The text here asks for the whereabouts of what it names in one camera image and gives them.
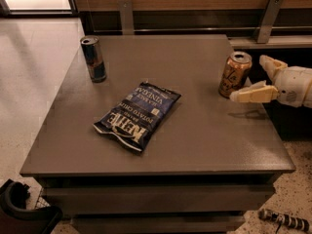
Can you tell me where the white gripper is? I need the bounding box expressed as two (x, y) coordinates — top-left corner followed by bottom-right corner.
(229, 55), (312, 108)

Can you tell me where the orange LaCroix can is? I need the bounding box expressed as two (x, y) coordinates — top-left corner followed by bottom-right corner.
(218, 51), (253, 98)

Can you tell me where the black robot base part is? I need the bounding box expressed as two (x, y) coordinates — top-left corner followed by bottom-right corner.
(0, 179), (62, 234)

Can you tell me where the blue silver energy drink can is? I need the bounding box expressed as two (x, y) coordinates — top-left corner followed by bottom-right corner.
(80, 35), (106, 83)

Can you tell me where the blue Kettle chips bag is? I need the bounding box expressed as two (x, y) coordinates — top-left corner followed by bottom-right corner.
(94, 82), (180, 152)

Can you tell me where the black white striped tool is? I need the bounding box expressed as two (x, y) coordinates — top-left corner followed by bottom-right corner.
(258, 209), (312, 233)

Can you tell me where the upper grey drawer front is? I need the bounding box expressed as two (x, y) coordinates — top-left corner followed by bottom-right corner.
(44, 184), (275, 215)

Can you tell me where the grey drawer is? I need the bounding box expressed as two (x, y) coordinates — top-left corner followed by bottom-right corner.
(44, 184), (275, 215)
(72, 215), (245, 234)

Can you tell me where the lower grey drawer front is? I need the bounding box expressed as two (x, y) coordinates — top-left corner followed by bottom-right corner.
(72, 215), (245, 234)

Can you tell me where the right metal wall bracket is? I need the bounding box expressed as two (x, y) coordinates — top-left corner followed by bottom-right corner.
(255, 0), (284, 44)

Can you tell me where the metal wall bracket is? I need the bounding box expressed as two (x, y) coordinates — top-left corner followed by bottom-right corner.
(255, 0), (284, 44)
(118, 0), (135, 35)

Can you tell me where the left metal wall bracket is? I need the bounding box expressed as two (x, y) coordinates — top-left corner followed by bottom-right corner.
(118, 0), (135, 35)

